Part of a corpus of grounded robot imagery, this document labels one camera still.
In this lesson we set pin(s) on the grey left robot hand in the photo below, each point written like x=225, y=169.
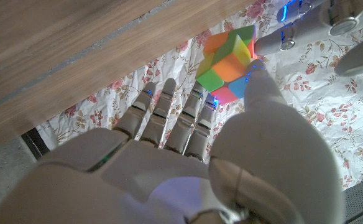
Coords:
x=312, y=21

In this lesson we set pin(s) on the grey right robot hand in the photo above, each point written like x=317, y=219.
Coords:
x=169, y=180

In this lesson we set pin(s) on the floral backdrop cloth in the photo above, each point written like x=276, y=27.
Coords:
x=318, y=102

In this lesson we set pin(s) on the multicolour rubiks cube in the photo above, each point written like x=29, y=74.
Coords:
x=228, y=65

